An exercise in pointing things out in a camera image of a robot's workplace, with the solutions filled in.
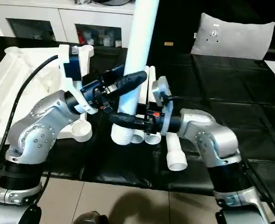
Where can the white glass-door cabinet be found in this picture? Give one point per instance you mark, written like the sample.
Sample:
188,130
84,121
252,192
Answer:
65,18

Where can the white plastic table top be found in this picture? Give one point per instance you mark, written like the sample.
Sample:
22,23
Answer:
16,74

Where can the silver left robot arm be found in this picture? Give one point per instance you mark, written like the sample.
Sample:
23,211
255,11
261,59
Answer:
39,135

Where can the black work mat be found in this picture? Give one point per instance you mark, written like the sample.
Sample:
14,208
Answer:
230,102

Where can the white plastic table leg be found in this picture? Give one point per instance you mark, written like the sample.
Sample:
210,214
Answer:
152,138
137,137
142,37
177,156

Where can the dark robot body part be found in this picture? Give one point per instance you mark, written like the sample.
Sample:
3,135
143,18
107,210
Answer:
91,218

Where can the small yellow label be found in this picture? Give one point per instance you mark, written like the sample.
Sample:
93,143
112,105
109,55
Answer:
169,44

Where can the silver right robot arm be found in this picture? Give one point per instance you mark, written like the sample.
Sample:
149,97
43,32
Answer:
212,140

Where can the light grey pillow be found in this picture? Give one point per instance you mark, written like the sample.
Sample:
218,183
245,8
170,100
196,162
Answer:
235,39

